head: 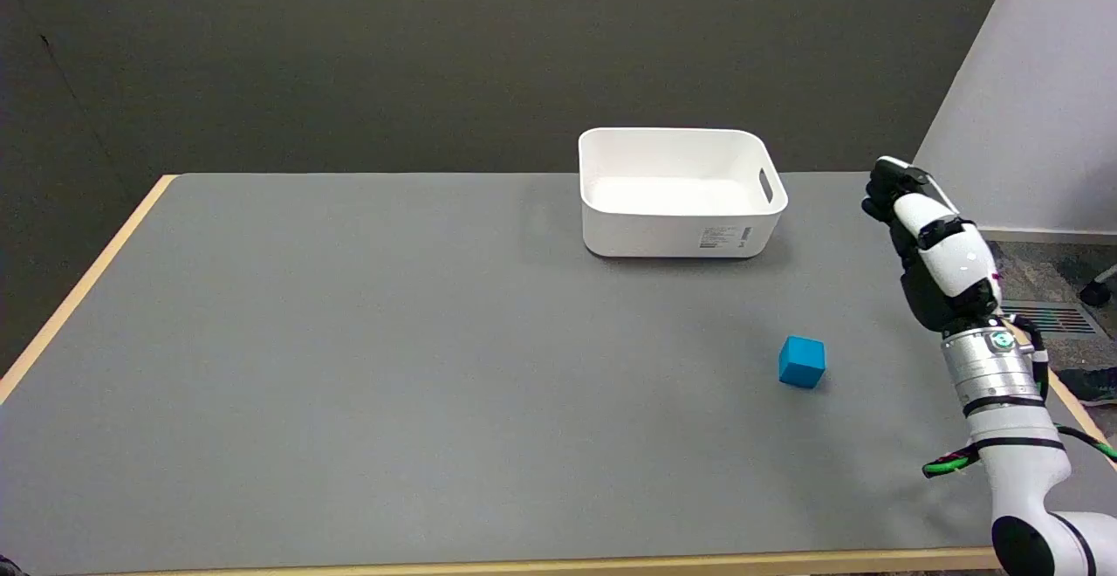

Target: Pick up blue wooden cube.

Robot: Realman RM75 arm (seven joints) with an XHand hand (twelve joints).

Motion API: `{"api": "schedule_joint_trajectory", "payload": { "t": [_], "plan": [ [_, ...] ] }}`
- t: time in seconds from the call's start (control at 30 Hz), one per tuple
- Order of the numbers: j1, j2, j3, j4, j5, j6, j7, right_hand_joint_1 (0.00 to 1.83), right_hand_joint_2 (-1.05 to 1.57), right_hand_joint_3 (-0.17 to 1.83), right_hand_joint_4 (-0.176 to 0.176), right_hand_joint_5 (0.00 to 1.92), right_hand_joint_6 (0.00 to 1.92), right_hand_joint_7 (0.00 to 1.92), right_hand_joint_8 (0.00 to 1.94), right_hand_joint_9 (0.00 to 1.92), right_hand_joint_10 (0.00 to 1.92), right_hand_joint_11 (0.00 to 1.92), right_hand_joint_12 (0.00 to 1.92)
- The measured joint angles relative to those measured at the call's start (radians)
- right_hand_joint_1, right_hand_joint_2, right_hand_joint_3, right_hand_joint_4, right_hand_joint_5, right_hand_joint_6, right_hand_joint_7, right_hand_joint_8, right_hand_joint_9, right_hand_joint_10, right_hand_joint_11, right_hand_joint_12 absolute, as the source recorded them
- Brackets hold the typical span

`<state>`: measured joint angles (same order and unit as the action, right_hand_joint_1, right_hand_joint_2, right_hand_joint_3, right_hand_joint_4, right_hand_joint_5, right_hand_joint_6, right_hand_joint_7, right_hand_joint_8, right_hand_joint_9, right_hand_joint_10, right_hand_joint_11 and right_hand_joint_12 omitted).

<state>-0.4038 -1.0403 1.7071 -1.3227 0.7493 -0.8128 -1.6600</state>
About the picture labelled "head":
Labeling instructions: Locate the black green robot cable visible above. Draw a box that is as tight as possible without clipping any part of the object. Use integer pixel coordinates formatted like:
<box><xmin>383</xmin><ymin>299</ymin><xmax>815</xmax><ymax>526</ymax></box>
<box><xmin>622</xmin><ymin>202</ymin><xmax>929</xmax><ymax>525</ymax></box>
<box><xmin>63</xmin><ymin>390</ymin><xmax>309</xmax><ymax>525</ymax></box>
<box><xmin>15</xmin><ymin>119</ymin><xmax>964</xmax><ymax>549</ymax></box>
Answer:
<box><xmin>922</xmin><ymin>315</ymin><xmax>1117</xmax><ymax>479</ymax></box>

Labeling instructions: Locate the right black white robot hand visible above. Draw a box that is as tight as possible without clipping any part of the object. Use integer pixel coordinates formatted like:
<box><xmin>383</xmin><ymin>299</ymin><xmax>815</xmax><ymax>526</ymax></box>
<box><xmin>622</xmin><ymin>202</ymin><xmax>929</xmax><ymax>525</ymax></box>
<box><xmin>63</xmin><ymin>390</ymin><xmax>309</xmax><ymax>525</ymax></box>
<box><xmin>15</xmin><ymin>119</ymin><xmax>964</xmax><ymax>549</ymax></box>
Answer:
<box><xmin>861</xmin><ymin>155</ymin><xmax>1003</xmax><ymax>334</ymax></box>

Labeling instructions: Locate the black chair caster wheel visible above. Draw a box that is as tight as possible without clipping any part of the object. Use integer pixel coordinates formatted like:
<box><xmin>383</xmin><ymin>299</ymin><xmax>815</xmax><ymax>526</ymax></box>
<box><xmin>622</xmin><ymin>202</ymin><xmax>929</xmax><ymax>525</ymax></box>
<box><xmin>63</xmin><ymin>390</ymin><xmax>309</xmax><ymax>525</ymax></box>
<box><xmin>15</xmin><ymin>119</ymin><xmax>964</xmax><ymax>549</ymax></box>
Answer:
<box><xmin>1079</xmin><ymin>264</ymin><xmax>1117</xmax><ymax>308</ymax></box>

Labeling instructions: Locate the white plastic storage bin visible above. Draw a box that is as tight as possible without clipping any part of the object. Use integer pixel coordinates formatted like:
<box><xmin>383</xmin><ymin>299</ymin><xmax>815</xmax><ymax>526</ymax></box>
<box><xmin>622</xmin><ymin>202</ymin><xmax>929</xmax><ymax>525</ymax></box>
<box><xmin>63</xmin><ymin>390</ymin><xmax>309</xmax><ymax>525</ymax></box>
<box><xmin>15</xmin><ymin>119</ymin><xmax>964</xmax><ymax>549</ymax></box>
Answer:
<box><xmin>578</xmin><ymin>127</ymin><xmax>789</xmax><ymax>259</ymax></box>

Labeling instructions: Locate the blue wooden cube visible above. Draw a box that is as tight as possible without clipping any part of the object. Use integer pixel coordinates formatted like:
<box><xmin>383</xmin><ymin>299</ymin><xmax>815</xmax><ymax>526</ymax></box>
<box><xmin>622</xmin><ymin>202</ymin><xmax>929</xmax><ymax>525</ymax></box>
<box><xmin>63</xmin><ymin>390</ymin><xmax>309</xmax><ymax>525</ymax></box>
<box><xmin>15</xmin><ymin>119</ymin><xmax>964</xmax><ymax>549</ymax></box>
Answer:
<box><xmin>778</xmin><ymin>336</ymin><xmax>826</xmax><ymax>389</ymax></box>

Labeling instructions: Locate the grey floor vent grille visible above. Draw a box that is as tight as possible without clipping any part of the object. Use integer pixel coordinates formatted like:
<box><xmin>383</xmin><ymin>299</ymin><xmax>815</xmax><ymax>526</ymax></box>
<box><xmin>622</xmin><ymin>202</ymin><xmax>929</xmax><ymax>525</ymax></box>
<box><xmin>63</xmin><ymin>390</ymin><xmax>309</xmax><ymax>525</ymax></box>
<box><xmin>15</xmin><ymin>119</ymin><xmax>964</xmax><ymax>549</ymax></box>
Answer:
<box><xmin>1000</xmin><ymin>299</ymin><xmax>1102</xmax><ymax>337</ymax></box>

